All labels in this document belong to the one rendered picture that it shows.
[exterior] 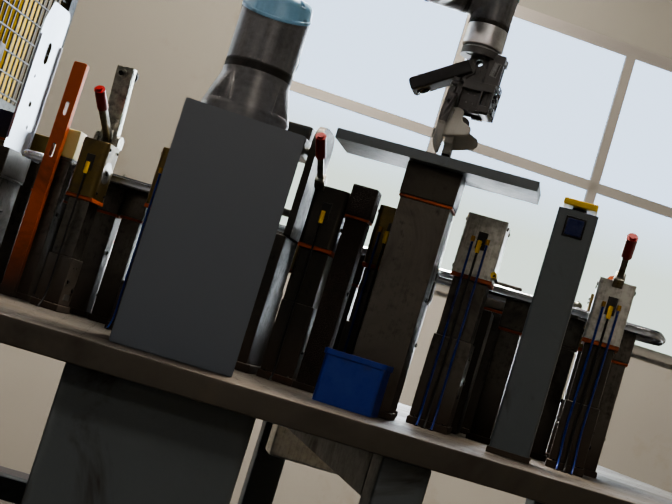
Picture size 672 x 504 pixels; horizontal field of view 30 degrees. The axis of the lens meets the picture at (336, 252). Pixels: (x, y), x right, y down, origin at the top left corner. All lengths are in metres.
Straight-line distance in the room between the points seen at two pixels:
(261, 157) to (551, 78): 2.82
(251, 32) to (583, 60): 2.82
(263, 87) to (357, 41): 2.53
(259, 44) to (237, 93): 0.09
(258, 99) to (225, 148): 0.10
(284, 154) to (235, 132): 0.08
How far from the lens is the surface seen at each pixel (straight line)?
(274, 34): 2.07
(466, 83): 2.25
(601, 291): 2.35
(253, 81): 2.05
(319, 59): 4.53
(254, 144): 1.99
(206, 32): 4.52
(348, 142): 2.24
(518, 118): 4.66
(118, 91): 2.61
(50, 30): 2.88
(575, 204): 2.21
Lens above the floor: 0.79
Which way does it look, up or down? 4 degrees up
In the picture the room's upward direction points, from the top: 17 degrees clockwise
